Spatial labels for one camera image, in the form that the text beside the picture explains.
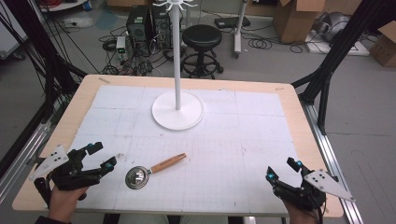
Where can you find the white hook stand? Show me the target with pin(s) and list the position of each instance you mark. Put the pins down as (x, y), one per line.
(177, 115)

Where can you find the round white table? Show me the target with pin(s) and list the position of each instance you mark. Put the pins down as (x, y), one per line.
(59, 5)

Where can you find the black metal frame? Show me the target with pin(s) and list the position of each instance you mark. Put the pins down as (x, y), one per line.
(51, 71)
(323, 77)

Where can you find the small grey power unit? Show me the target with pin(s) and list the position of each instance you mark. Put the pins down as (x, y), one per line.
(120, 46)

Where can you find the small cardboard box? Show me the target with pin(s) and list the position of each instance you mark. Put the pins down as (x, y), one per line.
(386, 46)

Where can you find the person's left hand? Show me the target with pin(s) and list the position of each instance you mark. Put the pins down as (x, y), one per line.
(63, 202)

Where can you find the white flat board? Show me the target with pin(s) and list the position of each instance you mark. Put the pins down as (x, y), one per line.
(358, 49)

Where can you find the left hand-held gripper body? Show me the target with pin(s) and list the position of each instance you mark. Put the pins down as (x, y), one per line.
(70, 174)

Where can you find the white grid mat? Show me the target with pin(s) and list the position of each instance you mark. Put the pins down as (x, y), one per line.
(218, 155)

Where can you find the black computer tower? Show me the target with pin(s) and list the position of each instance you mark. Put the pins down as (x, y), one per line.
(137, 25)
(162, 28)

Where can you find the person's right hand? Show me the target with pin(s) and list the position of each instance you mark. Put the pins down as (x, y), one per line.
(300, 216)

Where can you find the grey round device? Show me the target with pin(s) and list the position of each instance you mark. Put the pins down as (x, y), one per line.
(334, 26)

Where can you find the large cardboard box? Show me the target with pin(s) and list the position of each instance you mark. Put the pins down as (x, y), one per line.
(299, 21)

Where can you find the flat black device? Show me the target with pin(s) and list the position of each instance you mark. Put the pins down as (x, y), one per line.
(230, 22)

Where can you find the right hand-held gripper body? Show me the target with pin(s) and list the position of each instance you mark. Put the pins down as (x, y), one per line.
(306, 194)

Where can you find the aluminium rail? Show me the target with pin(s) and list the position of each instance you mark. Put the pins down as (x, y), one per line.
(330, 155)
(21, 158)

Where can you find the black round stool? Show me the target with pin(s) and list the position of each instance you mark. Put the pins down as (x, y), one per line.
(201, 35)

